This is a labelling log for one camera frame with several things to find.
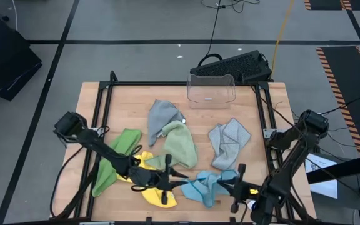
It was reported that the black hazard-striped floor mat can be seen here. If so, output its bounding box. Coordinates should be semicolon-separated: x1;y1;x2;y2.
303;0;360;11
316;46;360;157

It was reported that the black floor cable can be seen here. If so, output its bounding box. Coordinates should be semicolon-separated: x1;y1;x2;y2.
197;0;224;68

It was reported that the yellow microfiber towel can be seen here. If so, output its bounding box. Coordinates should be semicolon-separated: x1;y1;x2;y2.
116;151;178;209

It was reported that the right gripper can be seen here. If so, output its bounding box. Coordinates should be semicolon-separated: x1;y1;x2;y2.
216;163;264;214

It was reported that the light blue microfiber towel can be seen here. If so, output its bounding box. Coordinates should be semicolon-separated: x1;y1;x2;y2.
179;169;240;209

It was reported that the plain grey microfiber towel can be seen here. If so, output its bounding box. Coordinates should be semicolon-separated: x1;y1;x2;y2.
147;99;187;148

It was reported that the pale green microfiber towel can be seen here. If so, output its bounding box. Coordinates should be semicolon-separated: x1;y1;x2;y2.
145;120;199;171

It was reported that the bright green microfiber towel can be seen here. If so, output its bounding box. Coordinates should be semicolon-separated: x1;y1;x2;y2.
91;127;143;198

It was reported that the black perforated computer case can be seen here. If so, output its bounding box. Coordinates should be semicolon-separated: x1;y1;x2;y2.
189;49;273;84

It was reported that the black metal beam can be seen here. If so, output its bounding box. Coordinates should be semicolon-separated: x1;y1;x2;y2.
306;152;360;185

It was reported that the black metal table frame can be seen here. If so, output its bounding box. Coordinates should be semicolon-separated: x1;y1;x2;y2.
50;70;320;225

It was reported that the yellow cable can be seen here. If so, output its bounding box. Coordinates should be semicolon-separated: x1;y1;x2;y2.
270;0;296;71

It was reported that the clear plastic bin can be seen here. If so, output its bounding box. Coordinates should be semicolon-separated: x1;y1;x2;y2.
186;73;237;109

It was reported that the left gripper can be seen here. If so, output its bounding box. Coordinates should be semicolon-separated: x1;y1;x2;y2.
129;154;197;206

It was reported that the white printed sheet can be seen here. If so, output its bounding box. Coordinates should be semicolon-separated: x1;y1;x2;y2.
304;152;339;200

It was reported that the large black equipment case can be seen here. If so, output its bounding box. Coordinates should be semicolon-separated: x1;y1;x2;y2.
0;17;43;102

